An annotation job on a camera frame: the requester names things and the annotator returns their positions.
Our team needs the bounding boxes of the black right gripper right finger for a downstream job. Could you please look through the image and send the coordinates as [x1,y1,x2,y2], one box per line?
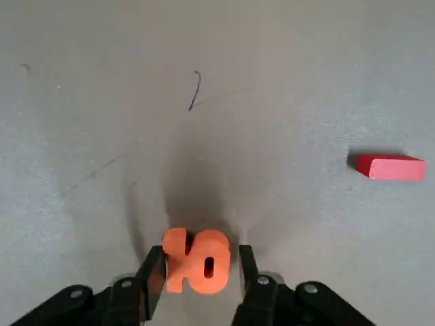
[232,244,375,326]

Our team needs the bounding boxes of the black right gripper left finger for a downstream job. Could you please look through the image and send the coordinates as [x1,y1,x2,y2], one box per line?
[12,244,168,326]

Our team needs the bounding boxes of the orange number ten piece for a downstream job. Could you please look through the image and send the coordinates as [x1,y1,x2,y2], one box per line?
[162,227,232,295]

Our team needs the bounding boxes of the red rectangular block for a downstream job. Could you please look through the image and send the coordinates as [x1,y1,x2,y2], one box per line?
[356,154,428,181]

